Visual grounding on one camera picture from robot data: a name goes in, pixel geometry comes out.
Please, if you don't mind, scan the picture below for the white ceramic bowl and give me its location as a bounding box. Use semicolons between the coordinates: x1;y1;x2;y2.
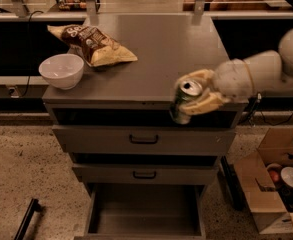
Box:
39;54;84;90

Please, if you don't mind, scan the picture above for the green soda can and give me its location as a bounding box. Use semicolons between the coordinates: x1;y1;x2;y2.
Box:
170;78;203;125

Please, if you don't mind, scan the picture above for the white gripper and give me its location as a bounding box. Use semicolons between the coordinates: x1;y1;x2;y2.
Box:
175;59;254;115

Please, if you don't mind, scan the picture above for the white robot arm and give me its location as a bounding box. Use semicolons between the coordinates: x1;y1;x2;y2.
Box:
171;29;293;121

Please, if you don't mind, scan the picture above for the grey top drawer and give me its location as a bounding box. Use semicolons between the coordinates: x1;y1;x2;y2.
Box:
53;125;235;156

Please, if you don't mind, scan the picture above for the black cable on left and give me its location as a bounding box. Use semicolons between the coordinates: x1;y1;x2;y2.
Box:
20;10;45;98

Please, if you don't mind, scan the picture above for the black cable on right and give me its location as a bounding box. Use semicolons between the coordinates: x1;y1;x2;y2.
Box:
242;92;293;127

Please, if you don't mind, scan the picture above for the red apple in box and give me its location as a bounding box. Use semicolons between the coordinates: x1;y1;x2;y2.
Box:
268;170;280;183

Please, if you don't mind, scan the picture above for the grey middle drawer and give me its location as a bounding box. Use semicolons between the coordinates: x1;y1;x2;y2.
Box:
72;164;217;185

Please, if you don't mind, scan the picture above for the brown cardboard box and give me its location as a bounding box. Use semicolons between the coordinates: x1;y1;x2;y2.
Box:
234;128;293;234

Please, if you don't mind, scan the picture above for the grey open bottom drawer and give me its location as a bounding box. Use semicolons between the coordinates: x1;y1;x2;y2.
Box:
74;184;206;240

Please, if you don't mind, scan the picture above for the black bar on floor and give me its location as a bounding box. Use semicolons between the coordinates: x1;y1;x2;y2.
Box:
14;198;42;240

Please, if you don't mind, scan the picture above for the brown chip bag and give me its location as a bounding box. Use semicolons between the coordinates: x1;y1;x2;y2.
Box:
47;24;138;67

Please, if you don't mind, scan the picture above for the grey metal drawer cabinet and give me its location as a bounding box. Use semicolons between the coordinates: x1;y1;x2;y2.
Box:
41;13;249;240

